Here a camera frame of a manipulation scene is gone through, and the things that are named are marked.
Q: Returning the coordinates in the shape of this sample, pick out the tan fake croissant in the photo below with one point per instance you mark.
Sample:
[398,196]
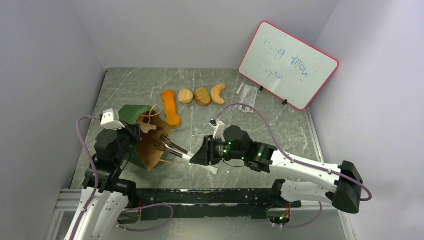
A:
[215,93]

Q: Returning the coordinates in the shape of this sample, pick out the orange fake bread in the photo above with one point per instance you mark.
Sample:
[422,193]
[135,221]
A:
[170,108]

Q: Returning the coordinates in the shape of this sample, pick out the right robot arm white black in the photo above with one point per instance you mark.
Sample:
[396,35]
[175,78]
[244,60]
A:
[338,185]

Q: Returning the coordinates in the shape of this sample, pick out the silver metal tongs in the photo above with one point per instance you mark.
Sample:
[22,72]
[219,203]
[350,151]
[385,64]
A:
[164,144]

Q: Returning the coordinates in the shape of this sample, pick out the white pink marker pen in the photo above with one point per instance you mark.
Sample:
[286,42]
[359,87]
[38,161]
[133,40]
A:
[240,88]

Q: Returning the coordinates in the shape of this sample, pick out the white ruler package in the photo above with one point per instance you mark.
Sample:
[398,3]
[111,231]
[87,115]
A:
[248,97]

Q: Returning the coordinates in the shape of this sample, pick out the green paper bag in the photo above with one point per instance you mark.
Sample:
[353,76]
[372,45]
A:
[145,139]

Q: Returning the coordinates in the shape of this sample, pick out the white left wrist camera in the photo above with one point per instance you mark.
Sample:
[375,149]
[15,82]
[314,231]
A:
[110,120]

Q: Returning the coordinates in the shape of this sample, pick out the pink framed whiteboard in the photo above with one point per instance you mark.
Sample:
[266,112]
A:
[286,66]

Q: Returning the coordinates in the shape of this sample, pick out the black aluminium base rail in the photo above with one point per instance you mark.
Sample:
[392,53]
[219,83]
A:
[255,203]

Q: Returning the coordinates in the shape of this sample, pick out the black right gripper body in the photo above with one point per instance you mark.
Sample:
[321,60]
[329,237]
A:
[205,153]

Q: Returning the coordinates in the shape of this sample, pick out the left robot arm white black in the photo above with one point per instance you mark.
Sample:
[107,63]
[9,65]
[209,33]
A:
[105,195]

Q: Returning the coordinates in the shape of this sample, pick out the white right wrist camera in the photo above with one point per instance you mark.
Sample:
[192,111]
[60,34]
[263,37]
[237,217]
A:
[218,128]

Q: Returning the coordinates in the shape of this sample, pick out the round tan fake bun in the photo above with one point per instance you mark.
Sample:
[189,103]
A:
[185,96]

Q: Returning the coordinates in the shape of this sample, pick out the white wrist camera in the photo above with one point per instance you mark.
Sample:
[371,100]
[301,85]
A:
[110,120]
[218,128]

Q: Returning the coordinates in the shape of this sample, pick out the aluminium side rail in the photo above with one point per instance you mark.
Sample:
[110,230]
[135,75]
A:
[315,139]

